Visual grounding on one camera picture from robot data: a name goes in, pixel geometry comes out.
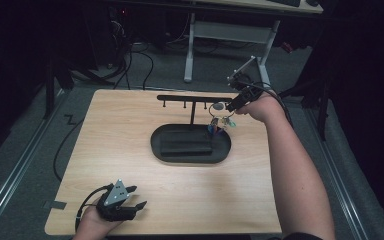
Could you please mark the grey tape strip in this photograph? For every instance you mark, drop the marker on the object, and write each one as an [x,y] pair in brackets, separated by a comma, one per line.
[56,205]

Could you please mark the person's right hand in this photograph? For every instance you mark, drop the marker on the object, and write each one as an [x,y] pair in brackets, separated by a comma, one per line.
[263,106]

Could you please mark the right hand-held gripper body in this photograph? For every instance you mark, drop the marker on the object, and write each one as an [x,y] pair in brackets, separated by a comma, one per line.
[248,91]

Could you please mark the black key stand with tray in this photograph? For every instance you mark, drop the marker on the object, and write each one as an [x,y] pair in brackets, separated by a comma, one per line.
[190,158]

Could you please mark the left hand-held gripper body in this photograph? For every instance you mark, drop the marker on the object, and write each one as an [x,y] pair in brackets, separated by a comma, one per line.
[113,206]

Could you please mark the black metal stand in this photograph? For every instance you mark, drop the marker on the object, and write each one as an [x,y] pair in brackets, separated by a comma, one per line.
[321,110]
[50,86]

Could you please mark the black keyboard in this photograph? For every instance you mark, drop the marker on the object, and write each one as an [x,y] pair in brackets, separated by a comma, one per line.
[285,2]

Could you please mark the black computer mouse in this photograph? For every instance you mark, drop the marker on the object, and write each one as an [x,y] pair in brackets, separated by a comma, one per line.
[312,2]

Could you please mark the grey round table cap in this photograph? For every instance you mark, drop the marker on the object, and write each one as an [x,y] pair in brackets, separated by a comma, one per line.
[218,106]

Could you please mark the small red object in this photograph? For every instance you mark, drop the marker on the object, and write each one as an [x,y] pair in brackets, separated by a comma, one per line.
[287,47]

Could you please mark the bunch of keys with coloured tags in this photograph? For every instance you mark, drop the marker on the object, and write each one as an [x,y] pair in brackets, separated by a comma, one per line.
[221,121]

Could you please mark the person's left hand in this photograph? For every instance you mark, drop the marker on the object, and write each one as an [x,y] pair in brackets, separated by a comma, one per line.
[91,226]

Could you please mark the white-legged wooden desk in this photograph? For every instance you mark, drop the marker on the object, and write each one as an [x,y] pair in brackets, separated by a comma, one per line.
[230,31]

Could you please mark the metal floor rail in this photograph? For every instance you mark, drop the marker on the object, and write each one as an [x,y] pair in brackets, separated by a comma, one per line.
[341,186]
[20,166]

